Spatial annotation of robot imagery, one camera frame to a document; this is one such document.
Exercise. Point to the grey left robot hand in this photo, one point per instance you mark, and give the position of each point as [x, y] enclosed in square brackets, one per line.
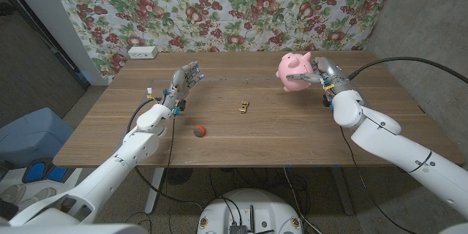
[182, 82]

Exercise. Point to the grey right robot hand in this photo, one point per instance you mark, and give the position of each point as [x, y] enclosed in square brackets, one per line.
[334, 77]

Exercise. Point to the pink plastic piggy bank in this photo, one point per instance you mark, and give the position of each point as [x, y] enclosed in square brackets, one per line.
[292, 66]

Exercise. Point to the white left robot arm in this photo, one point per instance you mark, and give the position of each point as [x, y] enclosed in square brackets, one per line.
[131, 153]

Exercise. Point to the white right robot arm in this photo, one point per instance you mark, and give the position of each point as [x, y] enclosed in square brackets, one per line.
[395, 146]

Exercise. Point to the orange and grey ball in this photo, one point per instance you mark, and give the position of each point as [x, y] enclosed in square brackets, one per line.
[199, 131]

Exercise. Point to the yellow toy car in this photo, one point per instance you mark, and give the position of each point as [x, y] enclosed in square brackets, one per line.
[244, 106]

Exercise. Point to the white power strip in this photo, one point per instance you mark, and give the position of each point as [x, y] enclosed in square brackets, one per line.
[142, 52]

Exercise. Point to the fruit print backdrop cloth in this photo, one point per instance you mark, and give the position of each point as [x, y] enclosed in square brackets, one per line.
[226, 11]

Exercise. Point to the round black floor fan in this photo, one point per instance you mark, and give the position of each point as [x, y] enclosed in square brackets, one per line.
[178, 175]

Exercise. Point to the white table leg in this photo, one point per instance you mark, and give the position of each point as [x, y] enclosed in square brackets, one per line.
[153, 190]

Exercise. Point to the grey table leg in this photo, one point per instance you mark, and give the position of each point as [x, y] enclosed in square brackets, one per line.
[343, 190]

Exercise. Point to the white robot torso base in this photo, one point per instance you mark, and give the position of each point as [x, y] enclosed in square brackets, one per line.
[252, 208]

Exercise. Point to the blue-grey plastic bin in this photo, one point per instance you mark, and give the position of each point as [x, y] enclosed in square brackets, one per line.
[33, 135]

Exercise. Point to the blue and black foot pedal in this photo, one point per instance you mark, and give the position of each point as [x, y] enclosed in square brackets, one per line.
[36, 172]

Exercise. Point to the beige sneaker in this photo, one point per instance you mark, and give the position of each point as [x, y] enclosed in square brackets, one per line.
[38, 197]
[12, 194]

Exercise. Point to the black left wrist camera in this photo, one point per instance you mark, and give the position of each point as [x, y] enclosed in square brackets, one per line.
[180, 106]

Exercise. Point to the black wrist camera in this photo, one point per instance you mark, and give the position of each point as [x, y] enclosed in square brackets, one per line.
[180, 106]
[326, 101]

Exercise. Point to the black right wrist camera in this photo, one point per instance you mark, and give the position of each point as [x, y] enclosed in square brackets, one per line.
[326, 101]

